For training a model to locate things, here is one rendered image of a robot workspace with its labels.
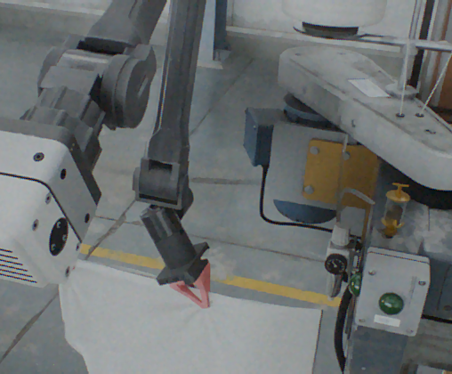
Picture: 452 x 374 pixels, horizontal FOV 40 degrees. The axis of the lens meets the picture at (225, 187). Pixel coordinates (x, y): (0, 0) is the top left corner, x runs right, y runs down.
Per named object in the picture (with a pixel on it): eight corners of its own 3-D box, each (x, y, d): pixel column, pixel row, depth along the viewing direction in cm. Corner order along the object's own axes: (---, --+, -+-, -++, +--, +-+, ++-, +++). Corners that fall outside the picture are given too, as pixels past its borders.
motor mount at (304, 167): (264, 201, 123) (272, 125, 115) (271, 186, 129) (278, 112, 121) (412, 228, 117) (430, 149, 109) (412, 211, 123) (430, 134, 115)
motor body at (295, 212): (264, 221, 130) (276, 108, 118) (278, 188, 143) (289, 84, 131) (337, 235, 127) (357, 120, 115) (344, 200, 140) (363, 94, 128)
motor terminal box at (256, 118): (250, 178, 123) (254, 124, 117) (240, 156, 132) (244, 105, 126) (290, 177, 125) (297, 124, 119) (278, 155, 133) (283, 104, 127)
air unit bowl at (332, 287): (321, 297, 109) (326, 269, 106) (323, 288, 112) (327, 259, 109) (338, 301, 109) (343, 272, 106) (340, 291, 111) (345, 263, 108)
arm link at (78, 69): (32, 98, 63) (81, 107, 62) (70, 28, 68) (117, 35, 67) (58, 150, 71) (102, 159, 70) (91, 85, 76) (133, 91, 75)
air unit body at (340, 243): (317, 306, 109) (329, 231, 101) (320, 291, 113) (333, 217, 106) (343, 313, 108) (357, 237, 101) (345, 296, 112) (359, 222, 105)
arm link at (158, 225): (131, 215, 103) (160, 205, 101) (146, 198, 109) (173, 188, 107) (150, 250, 105) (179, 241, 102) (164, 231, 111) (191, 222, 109)
